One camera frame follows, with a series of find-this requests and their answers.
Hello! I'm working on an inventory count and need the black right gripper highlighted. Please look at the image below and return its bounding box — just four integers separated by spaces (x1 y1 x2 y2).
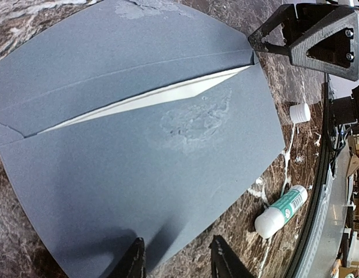
247 0 359 82

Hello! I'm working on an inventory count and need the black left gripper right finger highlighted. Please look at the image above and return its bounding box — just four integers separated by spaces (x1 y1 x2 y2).
209 235 254 278

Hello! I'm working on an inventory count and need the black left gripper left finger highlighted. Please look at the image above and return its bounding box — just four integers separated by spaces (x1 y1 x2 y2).
107 237 146 278

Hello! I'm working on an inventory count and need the green white glue stick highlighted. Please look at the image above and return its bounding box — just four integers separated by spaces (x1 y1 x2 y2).
254 185 308 239

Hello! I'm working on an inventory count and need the white glue stick cap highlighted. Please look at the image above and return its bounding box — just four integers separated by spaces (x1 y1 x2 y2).
289 103 311 124

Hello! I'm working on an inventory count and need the blue-grey envelope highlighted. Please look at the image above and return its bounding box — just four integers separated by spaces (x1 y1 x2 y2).
0 1 285 277

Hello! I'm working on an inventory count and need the white letter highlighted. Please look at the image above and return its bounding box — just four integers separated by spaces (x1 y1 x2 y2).
40 65 250 133

